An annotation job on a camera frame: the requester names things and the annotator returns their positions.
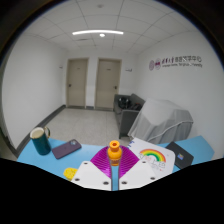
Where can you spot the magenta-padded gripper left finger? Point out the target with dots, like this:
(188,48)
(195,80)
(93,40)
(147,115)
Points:
(91,175)

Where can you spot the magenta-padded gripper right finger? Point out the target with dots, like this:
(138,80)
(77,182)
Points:
(138,175)

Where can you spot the white rainbow print mouse pad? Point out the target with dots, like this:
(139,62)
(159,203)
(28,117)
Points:
(160,160)

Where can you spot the purple smartphone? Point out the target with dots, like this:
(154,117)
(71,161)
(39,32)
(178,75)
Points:
(66,149)

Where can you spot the black notebook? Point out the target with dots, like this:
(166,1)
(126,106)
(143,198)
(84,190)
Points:
(180,156)

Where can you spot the grey cloth cover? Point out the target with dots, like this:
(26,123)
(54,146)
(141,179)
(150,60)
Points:
(163,121)

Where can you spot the dark green mug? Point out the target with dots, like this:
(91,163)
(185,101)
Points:
(40,143)

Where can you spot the black bag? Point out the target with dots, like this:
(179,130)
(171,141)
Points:
(124,101)

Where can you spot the beige door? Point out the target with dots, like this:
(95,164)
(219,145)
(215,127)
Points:
(107,83)
(77,83)

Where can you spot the small round ceiling light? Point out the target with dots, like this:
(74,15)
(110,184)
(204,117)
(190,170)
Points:
(102,35)

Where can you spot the long ceiling light strip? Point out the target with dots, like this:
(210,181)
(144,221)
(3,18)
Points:
(86,32)

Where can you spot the wall sign lettering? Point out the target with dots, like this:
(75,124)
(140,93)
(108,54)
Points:
(176,62)

